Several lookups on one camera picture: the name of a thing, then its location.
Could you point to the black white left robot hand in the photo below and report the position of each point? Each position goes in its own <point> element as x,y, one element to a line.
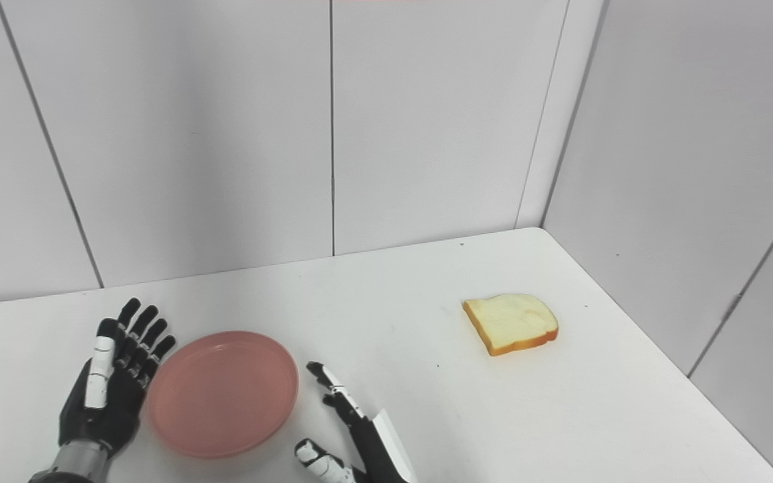
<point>108,396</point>

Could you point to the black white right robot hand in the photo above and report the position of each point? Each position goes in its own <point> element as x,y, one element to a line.
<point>370,436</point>

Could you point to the pink round plate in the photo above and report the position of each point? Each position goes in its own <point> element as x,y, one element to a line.
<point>222,394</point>

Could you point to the slice of white bread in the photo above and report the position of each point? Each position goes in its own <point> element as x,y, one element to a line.
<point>512,322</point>

